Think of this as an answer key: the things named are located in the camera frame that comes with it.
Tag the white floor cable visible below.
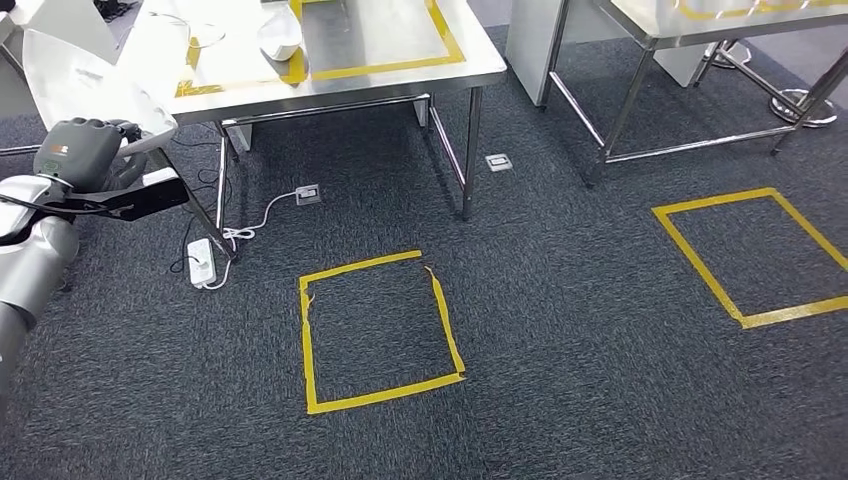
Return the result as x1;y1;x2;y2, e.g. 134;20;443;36
221;190;299;243

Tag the steel frame table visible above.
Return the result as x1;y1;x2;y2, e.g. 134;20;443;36
539;0;848;190

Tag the small white plastic part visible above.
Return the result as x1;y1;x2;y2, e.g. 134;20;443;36
256;5;305;63

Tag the white plastic shell part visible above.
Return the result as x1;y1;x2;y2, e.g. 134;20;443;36
21;28;179;157

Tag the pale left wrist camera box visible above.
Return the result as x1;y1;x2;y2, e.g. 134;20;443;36
142;166;181;187

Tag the steel workbench table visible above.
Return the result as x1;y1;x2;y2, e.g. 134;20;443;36
115;0;509;261

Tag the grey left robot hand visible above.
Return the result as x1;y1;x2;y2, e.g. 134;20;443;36
33;117;148;195

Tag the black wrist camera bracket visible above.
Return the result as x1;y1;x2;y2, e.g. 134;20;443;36
62;175;191;223

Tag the white power strip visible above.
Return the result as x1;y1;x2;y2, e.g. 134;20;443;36
186;237;219;289

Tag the yellow floor tape square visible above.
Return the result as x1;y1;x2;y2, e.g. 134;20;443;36
298;249;468;417

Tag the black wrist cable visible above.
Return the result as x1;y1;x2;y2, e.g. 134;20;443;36
0;192;111;248

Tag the chrome stanchion base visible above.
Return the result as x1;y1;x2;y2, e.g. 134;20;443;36
768;87;839;128

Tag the white cabinet panel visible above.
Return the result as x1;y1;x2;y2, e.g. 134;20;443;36
506;0;571;107

